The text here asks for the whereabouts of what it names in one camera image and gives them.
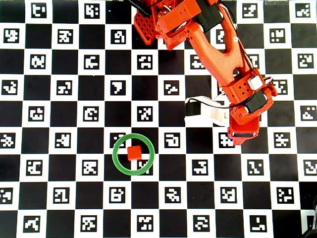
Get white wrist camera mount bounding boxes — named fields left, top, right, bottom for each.
left=184, top=96, right=232, bottom=127

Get red gripper black motor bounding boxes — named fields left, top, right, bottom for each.
left=226, top=89, right=275, bottom=146

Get clear tape strip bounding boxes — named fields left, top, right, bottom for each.
left=264, top=0, right=290, bottom=6

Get red cube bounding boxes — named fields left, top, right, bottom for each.
left=126, top=145, right=143, bottom=162

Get red perforated robot base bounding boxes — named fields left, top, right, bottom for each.
left=128, top=0, right=174, bottom=47

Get green ring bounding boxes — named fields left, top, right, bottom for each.
left=112, top=133, right=156, bottom=176

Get black white checkerboard marker mat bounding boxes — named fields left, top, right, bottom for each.
left=0, top=0, right=317, bottom=238

